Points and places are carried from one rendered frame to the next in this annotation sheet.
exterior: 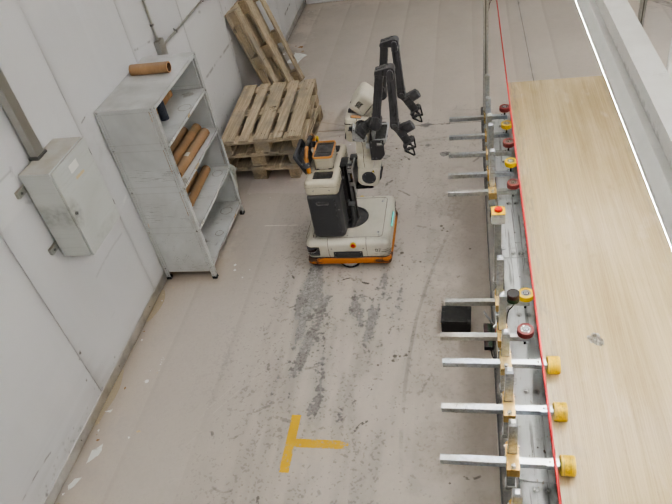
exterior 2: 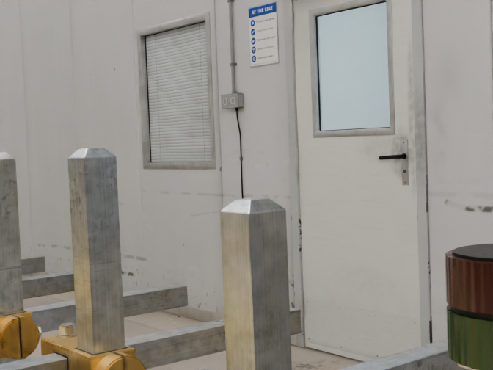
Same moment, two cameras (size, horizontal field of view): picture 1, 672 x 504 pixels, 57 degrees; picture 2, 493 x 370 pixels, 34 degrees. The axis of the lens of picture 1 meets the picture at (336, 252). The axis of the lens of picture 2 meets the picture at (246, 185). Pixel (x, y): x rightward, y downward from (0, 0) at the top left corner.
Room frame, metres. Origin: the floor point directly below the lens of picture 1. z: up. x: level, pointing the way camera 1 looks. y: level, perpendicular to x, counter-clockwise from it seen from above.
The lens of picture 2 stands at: (2.17, -1.15, 1.17)
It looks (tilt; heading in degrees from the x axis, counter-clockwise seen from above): 3 degrees down; 126
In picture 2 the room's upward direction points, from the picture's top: 2 degrees counter-clockwise
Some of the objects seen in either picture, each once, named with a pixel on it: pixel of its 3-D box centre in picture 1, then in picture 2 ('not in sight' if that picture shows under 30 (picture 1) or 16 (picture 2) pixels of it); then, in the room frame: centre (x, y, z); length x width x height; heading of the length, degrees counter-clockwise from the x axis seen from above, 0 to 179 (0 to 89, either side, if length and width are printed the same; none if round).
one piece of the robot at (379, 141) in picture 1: (377, 137); not in sight; (3.92, -0.45, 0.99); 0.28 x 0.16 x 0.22; 164
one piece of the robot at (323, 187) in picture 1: (334, 186); not in sight; (4.03, -0.09, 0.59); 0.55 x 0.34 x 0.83; 164
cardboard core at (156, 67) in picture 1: (150, 68); not in sight; (4.52, 1.07, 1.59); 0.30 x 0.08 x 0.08; 74
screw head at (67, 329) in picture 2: not in sight; (67, 329); (1.51, -0.58, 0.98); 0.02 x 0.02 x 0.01
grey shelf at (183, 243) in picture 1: (180, 170); not in sight; (4.41, 1.09, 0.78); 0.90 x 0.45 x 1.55; 164
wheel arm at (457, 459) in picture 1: (503, 461); (20, 321); (1.31, -0.49, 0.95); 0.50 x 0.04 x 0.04; 74
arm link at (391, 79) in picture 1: (392, 98); not in sight; (3.67, -0.56, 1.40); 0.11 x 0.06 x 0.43; 164
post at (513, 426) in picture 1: (511, 455); (6, 346); (1.34, -0.54, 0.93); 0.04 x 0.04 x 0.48; 74
